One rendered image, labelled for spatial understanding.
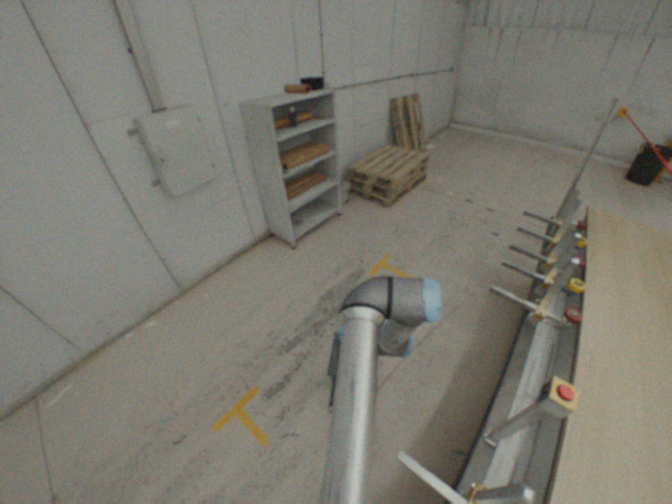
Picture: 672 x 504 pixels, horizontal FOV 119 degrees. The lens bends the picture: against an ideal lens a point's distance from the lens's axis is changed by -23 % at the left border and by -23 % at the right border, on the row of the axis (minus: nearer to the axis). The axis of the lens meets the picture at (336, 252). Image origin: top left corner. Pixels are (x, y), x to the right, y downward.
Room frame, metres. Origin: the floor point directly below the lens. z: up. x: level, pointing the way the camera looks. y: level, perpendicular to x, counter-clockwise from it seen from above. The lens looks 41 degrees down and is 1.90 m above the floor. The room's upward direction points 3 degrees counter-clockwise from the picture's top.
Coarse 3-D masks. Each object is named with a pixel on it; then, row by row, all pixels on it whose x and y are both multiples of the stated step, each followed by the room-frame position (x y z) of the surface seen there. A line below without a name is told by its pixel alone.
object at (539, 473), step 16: (576, 272) 1.00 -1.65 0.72; (576, 304) 0.72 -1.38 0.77; (560, 336) 0.61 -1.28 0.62; (576, 336) 0.51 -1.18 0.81; (560, 352) 0.50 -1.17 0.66; (560, 368) 0.40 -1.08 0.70; (544, 432) 0.15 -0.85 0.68; (560, 432) 0.12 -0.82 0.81; (544, 448) 0.09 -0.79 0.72; (544, 464) 0.04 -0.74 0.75; (528, 480) 0.00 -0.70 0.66; (544, 480) -0.01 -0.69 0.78; (544, 496) -0.05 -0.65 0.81
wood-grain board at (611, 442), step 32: (608, 224) 1.29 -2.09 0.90; (640, 224) 1.27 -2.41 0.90; (608, 256) 0.95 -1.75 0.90; (640, 256) 0.93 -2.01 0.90; (608, 288) 0.71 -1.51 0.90; (640, 288) 0.68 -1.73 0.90; (608, 320) 0.52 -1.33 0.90; (640, 320) 0.49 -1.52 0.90; (576, 352) 0.40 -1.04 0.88; (608, 352) 0.36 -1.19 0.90; (640, 352) 0.34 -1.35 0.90; (576, 384) 0.26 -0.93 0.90; (608, 384) 0.24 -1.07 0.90; (640, 384) 0.21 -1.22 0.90; (576, 416) 0.15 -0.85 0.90; (608, 416) 0.13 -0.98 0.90; (640, 416) 0.10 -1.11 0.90; (576, 448) 0.06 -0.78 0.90; (608, 448) 0.03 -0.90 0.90; (640, 448) 0.01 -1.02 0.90; (576, 480) -0.03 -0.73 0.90; (608, 480) -0.05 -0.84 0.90; (640, 480) -0.07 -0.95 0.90
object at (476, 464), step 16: (544, 256) 1.20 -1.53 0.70; (544, 272) 1.05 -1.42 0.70; (528, 320) 0.70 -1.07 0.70; (528, 336) 0.60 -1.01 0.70; (512, 352) 0.53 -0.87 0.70; (528, 352) 0.51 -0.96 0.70; (512, 368) 0.44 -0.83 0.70; (512, 384) 0.37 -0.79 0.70; (496, 400) 0.31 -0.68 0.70; (512, 400) 0.30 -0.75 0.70; (496, 416) 0.24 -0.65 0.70; (480, 432) 0.19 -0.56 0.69; (480, 448) 0.13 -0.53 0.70; (496, 448) 0.13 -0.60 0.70; (464, 464) 0.09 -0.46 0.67; (480, 464) 0.08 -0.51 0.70; (464, 480) 0.04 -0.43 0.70; (480, 480) 0.03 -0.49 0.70
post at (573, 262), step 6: (576, 258) 0.70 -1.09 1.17; (570, 264) 0.70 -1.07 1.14; (576, 264) 0.68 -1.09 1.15; (564, 270) 0.70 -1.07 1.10; (570, 270) 0.69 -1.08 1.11; (558, 276) 0.72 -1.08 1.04; (564, 276) 0.69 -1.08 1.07; (558, 282) 0.70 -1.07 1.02; (564, 282) 0.68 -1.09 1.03; (552, 288) 0.70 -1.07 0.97; (558, 288) 0.68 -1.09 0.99; (546, 294) 0.71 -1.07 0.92; (552, 294) 0.69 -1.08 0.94; (546, 300) 0.69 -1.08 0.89; (546, 306) 0.68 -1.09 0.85
